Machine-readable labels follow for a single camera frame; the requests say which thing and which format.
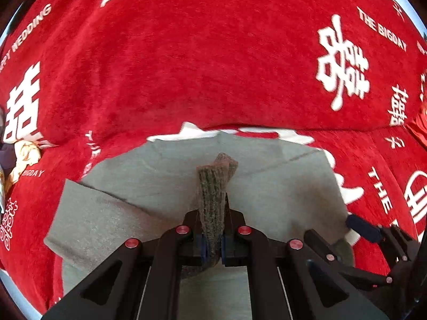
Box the red printed blanket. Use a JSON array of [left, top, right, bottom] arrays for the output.
[[0, 0, 427, 314]]

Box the cream plush toy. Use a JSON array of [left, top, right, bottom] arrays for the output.
[[9, 139, 43, 185]]

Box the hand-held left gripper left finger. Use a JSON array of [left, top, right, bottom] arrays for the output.
[[42, 203, 210, 320]]

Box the dark cloth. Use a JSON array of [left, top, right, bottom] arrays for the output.
[[0, 143, 17, 178]]

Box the grey knit sweater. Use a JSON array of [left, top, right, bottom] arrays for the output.
[[43, 131, 356, 320]]

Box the red embroidered cushion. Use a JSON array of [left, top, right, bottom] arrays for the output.
[[405, 98, 427, 149]]

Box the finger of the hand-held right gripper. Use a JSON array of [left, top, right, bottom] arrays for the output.
[[346, 214, 419, 275], [304, 229, 394, 290]]

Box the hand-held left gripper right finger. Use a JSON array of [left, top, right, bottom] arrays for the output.
[[220, 194, 392, 320]]

